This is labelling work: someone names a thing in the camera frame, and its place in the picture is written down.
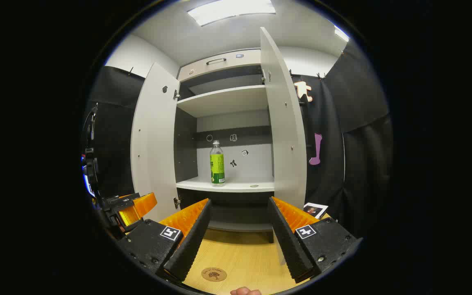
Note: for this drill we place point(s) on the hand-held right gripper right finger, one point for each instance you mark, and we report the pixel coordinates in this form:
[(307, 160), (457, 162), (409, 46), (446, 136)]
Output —
[(289, 241)]

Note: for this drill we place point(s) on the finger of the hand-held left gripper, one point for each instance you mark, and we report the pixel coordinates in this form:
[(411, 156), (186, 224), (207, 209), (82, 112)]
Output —
[(127, 219), (145, 203)]

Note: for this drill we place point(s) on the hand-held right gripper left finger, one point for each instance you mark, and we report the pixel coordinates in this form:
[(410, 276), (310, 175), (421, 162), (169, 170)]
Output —
[(189, 241)]

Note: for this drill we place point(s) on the round brown coaster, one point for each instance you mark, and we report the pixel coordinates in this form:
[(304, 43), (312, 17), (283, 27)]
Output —
[(214, 274)]

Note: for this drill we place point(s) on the grey cabinet door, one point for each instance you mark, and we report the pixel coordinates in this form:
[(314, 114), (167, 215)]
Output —
[(285, 131), (154, 143)]

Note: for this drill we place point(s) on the clear bottle with green label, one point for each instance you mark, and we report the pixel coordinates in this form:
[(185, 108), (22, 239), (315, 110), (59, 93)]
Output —
[(217, 166)]

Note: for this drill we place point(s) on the grey cabinet shelf board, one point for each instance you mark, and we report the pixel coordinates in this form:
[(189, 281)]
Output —
[(240, 186), (228, 100)]

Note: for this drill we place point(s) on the grey cabinet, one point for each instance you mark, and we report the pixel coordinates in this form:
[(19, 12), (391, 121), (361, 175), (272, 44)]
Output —
[(236, 164)]

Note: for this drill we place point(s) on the printed photo card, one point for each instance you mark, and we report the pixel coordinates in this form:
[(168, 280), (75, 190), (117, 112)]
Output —
[(315, 210)]

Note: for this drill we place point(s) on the black backdrop cloth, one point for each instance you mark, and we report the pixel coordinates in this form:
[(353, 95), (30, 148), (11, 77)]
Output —
[(363, 102)]

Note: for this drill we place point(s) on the grey drawer front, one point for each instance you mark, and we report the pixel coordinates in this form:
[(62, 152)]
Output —
[(236, 61)]

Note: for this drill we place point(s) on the large ceiling light panel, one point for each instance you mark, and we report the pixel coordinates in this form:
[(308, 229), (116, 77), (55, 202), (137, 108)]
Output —
[(232, 10)]

